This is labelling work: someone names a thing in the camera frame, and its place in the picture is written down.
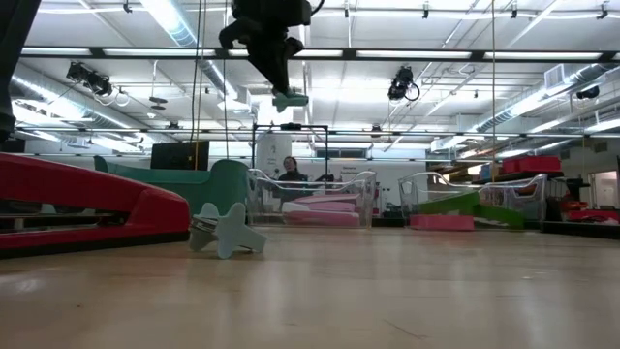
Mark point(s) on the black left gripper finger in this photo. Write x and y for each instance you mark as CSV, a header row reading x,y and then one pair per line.
x,y
273,63

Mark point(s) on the teal staple remover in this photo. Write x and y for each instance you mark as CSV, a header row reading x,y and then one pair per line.
x,y
293,100

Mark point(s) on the pink stapler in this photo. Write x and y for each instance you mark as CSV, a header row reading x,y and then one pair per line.
x,y
324,218

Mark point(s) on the light blue staple remover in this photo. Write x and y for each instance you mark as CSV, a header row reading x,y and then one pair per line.
x,y
232,232

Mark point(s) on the red stapler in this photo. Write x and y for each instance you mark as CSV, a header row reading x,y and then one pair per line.
x,y
97,194

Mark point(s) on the pink tape roll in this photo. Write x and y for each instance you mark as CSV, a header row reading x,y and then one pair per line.
x,y
441,223

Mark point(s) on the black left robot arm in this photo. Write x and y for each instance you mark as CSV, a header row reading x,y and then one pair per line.
x,y
14,48

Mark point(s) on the white banner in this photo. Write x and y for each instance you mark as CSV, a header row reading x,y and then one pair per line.
x,y
271,155

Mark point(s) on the person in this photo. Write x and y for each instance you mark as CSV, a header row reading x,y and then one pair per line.
x,y
292,167

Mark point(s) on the clear plastic bin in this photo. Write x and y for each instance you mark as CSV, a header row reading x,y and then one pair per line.
x,y
533,194
261,194

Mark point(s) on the black monitor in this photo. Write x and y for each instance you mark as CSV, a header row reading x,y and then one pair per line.
x,y
179,155

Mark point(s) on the teal plastic bin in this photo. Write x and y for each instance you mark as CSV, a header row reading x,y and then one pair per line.
x,y
218,184

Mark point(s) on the black ceiling spotlights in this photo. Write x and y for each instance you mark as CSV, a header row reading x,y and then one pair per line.
x,y
89,80

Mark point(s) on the red storage bins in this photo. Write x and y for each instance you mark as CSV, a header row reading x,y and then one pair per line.
x,y
530,164

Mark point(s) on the black overhead frame beam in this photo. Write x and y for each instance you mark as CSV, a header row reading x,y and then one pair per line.
x,y
160,52

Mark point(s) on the black ceiling camera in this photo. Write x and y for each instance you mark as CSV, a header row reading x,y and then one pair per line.
x,y
401,85

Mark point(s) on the silver ventilation duct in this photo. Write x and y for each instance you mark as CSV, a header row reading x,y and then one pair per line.
x,y
48,104

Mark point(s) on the black table frame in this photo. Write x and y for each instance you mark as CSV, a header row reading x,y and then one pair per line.
x,y
581,230

